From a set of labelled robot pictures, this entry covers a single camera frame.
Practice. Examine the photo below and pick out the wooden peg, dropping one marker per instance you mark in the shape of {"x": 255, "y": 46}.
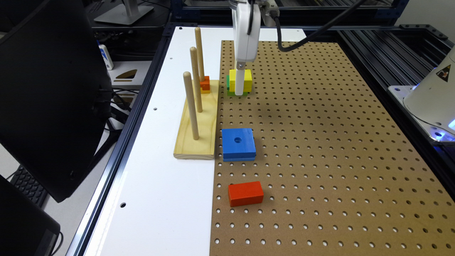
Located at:
{"x": 196, "y": 79}
{"x": 191, "y": 104}
{"x": 199, "y": 48}

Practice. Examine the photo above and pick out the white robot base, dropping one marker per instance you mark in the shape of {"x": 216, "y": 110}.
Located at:
{"x": 431, "y": 102}

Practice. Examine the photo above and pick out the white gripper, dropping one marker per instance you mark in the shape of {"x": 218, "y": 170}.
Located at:
{"x": 246, "y": 18}

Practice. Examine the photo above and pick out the silver monitor stand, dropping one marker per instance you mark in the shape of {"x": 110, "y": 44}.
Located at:
{"x": 126, "y": 13}

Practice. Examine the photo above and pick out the small yellow block under orange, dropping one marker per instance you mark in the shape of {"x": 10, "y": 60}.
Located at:
{"x": 204, "y": 91}

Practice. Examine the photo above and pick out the middle wooden peg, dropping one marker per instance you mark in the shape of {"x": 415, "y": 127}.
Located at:
{"x": 196, "y": 79}

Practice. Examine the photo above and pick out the yellow wooden block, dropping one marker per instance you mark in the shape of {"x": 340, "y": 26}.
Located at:
{"x": 247, "y": 83}

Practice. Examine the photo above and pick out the black monitor corner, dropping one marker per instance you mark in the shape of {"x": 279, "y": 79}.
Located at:
{"x": 26, "y": 229}

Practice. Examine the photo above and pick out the large black monitor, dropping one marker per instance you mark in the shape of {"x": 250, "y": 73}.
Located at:
{"x": 55, "y": 91}

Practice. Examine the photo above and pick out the brown pegboard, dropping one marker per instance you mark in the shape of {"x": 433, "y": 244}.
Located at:
{"x": 339, "y": 176}

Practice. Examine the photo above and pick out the rear wooden peg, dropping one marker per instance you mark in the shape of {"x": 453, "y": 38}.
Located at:
{"x": 199, "y": 48}

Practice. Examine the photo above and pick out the black keyboard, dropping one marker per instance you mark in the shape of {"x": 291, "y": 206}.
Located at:
{"x": 29, "y": 186}

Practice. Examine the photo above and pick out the small orange wooden block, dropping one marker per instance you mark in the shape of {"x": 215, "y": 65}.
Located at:
{"x": 206, "y": 83}

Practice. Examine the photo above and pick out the blue wooden block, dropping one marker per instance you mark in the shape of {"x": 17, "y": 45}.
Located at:
{"x": 238, "y": 144}

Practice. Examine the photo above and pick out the red wooden block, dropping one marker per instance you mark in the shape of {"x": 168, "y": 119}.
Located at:
{"x": 243, "y": 194}

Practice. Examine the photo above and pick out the front wooden peg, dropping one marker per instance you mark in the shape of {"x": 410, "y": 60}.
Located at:
{"x": 191, "y": 104}

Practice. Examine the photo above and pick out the white blue bottle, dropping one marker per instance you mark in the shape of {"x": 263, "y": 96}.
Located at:
{"x": 106, "y": 57}

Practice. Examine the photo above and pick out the green wooden block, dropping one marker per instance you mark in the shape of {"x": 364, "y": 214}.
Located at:
{"x": 229, "y": 93}

